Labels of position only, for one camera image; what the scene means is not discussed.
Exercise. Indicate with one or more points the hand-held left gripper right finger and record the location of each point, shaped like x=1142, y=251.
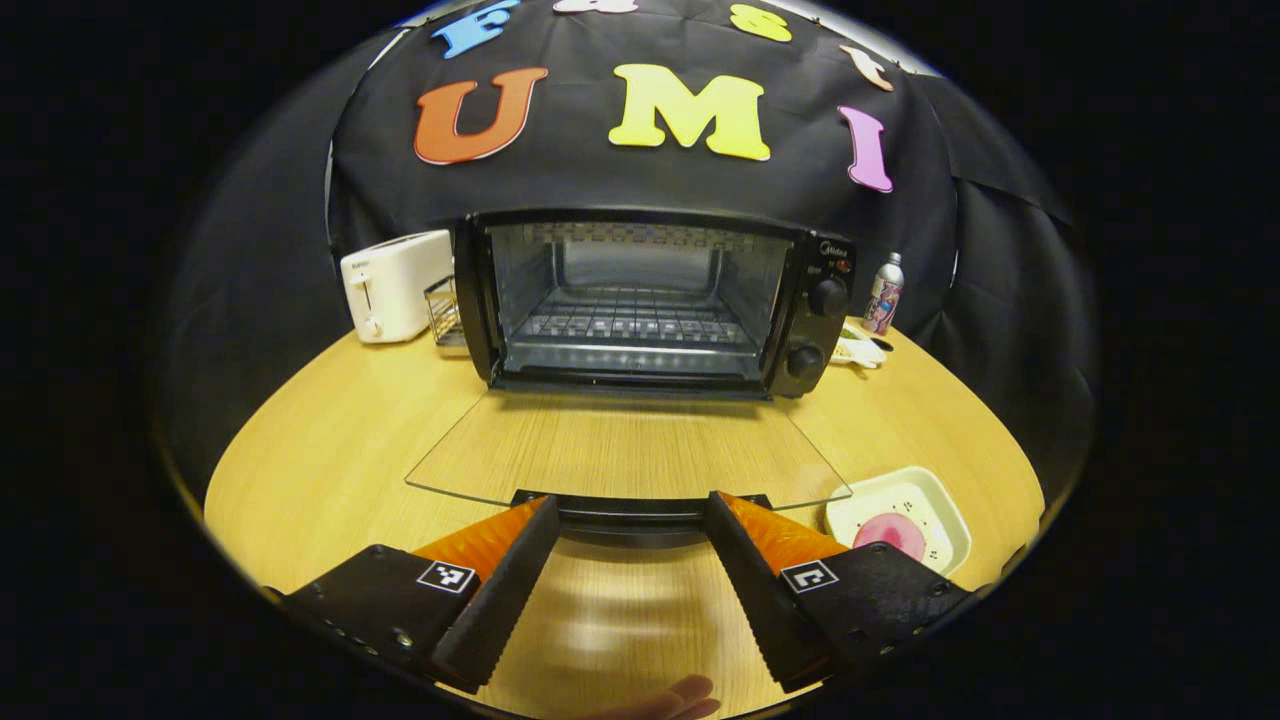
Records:
x=760, y=600

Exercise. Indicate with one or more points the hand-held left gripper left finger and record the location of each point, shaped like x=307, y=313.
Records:
x=500, y=600

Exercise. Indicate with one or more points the pink round food slice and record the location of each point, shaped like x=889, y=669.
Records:
x=890, y=537

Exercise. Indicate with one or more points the cream square plate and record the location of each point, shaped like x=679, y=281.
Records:
x=935, y=500

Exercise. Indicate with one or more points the black electric oven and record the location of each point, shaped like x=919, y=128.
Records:
x=830, y=262

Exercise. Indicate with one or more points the white divided dish with beans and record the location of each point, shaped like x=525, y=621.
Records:
x=858, y=350

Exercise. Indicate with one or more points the silver spray bottle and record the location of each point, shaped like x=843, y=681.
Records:
x=884, y=300

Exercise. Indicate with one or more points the white toaster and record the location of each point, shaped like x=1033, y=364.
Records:
x=395, y=285

